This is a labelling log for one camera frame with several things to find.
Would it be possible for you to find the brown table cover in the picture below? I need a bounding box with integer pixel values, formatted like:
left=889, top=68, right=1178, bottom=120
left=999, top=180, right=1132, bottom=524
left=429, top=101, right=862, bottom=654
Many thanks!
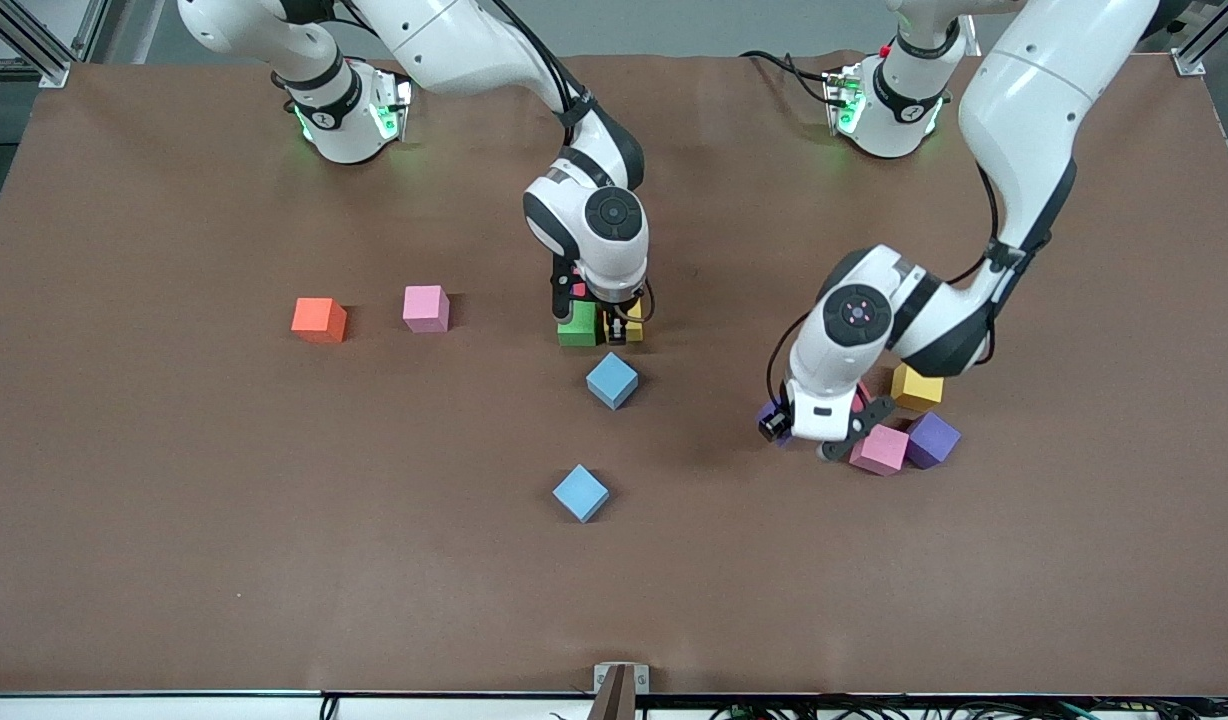
left=0, top=50, right=1228, bottom=696

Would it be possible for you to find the pink foam block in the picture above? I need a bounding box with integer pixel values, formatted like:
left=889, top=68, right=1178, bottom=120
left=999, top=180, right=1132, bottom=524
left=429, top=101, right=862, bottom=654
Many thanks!
left=849, top=424, right=910, bottom=477
left=403, top=285, right=451, bottom=334

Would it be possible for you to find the black left arm base cable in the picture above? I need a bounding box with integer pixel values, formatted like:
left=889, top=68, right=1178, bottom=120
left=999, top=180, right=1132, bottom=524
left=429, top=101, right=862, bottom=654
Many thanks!
left=739, top=50, right=845, bottom=106

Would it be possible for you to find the orange foam block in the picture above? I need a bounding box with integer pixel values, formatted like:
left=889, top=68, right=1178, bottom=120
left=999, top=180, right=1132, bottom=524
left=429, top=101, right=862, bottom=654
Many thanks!
left=291, top=297, right=349, bottom=345

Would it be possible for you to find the aluminium frame post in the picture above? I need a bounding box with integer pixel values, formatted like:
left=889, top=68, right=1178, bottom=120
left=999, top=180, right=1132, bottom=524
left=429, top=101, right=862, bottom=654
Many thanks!
left=0, top=0, right=125, bottom=89
left=1169, top=0, right=1228, bottom=79

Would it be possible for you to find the green foam block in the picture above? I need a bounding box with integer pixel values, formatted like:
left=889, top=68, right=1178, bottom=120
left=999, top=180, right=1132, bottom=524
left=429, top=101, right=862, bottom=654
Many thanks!
left=558, top=300, right=601, bottom=347

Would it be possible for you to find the blue foam block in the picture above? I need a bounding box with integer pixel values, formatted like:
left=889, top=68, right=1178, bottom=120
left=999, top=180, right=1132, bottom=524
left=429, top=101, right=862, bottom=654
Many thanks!
left=552, top=464, right=611, bottom=524
left=586, top=352, right=640, bottom=411

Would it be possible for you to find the metal table edge bracket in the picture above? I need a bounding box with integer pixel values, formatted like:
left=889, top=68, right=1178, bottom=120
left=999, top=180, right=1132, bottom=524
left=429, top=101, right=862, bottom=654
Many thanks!
left=593, top=662, right=651, bottom=720

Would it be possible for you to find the white table edge rail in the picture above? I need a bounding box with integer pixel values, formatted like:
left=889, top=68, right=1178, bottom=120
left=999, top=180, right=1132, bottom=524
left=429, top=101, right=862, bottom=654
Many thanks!
left=0, top=692, right=595, bottom=720

